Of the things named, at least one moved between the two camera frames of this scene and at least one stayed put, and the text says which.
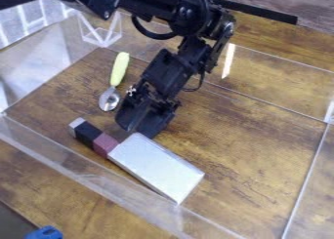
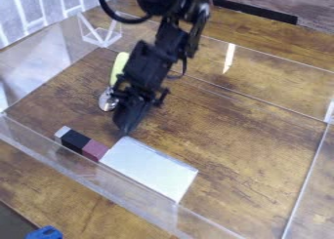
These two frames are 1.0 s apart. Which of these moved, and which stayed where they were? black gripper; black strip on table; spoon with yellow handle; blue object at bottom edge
Moved: black gripper
Stayed: spoon with yellow handle; blue object at bottom edge; black strip on table
